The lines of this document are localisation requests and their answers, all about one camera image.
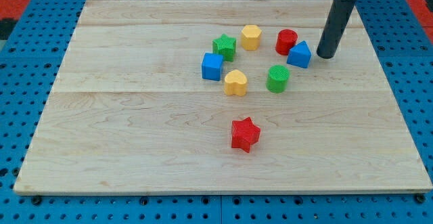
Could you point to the blue triangle block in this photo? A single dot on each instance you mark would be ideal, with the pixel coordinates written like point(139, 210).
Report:
point(299, 55)

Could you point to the light wooden board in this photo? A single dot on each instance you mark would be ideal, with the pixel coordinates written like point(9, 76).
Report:
point(130, 114)

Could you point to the yellow heart block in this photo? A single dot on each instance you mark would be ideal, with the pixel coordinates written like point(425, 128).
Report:
point(235, 83)

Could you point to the blue cube block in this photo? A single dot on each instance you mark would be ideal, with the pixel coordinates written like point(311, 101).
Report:
point(212, 66)

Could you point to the red star block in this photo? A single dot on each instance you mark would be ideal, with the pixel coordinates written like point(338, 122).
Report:
point(244, 134)

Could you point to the green star block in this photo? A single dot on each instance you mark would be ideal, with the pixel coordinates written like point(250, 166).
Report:
point(225, 46)

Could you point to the green cylinder block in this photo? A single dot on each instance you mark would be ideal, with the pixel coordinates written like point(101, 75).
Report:
point(277, 78)

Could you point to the yellow hexagon block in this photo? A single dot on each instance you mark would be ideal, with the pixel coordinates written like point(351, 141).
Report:
point(250, 37)

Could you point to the red cylinder block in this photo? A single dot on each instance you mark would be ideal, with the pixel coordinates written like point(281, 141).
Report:
point(286, 39)

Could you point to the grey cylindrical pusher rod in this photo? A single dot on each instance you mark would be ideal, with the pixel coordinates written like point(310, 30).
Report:
point(335, 26)

